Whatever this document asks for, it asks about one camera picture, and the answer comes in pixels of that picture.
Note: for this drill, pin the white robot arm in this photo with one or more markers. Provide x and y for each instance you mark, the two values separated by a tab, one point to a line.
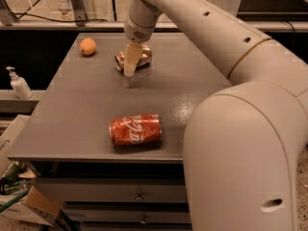
241	145

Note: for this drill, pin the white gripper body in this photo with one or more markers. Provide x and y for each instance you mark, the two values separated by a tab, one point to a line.
139	34

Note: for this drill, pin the cardboard box with clutter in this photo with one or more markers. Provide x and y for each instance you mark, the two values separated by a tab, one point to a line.
19	199

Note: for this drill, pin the upper drawer knob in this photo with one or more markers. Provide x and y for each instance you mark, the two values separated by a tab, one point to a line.
139	197

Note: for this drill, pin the red coca-cola can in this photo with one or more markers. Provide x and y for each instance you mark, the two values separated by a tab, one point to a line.
135	130

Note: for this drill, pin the white pump soap bottle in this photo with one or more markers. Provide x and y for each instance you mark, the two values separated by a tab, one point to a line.
19	84

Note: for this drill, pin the lower drawer knob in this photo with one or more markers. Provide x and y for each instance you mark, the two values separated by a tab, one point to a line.
143	220

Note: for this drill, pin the drawer knob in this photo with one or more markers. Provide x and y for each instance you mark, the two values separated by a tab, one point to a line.
139	197
143	220

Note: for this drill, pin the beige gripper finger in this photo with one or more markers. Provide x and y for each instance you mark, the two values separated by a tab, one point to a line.
132	54

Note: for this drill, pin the grey drawer cabinet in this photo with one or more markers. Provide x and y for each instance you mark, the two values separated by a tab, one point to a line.
66	140

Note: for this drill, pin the orange fruit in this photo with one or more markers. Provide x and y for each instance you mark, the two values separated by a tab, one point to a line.
87	46

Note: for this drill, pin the grey metal railing frame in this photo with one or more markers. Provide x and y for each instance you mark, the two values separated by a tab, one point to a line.
102	15

